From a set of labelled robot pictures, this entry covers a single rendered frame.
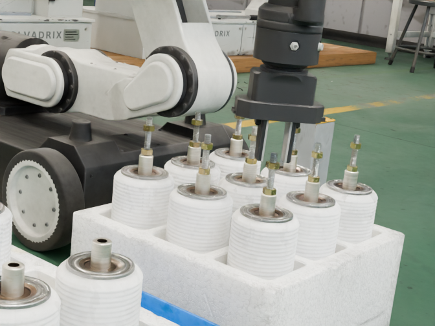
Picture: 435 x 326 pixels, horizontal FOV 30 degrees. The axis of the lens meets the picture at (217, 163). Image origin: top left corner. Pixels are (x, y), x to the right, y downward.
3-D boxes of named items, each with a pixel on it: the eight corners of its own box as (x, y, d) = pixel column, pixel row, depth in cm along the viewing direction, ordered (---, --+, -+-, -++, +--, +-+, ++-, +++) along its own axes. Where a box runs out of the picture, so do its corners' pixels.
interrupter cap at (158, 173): (174, 173, 131) (174, 169, 131) (160, 184, 124) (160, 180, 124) (129, 165, 133) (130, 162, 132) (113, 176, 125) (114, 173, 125)
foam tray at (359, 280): (65, 315, 133) (72, 211, 129) (214, 262, 163) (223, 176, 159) (257, 414, 110) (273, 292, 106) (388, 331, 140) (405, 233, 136)
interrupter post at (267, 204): (257, 217, 113) (260, 195, 113) (257, 212, 116) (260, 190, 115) (274, 219, 113) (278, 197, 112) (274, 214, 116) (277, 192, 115)
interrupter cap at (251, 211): (238, 221, 111) (239, 216, 111) (240, 205, 118) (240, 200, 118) (294, 228, 111) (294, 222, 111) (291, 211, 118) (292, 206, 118)
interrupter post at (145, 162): (154, 174, 129) (155, 154, 128) (149, 178, 127) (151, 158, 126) (140, 172, 130) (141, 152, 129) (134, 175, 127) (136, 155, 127)
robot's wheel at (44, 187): (-2, 235, 165) (2, 140, 160) (18, 230, 169) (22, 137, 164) (62, 266, 153) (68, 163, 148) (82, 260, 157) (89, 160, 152)
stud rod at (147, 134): (145, 162, 129) (150, 116, 127) (149, 164, 128) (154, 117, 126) (141, 163, 128) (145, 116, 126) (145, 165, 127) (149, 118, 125)
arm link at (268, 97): (314, 114, 116) (326, 30, 113) (331, 129, 107) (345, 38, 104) (228, 107, 114) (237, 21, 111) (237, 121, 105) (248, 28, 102)
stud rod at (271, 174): (263, 204, 114) (270, 152, 112) (265, 203, 115) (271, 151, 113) (270, 206, 113) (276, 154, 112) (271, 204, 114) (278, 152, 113)
